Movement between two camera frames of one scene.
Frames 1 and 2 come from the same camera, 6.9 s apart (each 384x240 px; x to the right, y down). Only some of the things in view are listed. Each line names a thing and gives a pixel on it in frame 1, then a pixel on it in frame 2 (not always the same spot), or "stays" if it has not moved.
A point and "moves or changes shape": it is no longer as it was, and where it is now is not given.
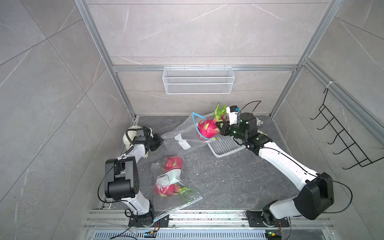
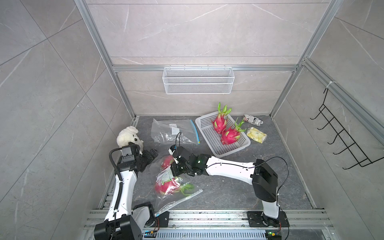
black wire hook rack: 363,160 stays
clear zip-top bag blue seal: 185,137 moves or changes shape
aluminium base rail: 114,224 stays
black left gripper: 158,140 -> 148,158
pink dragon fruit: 207,127 moves or changes shape
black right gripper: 224,130 -> 173,167
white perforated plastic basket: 224,145 stays
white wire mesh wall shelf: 198,80 stays
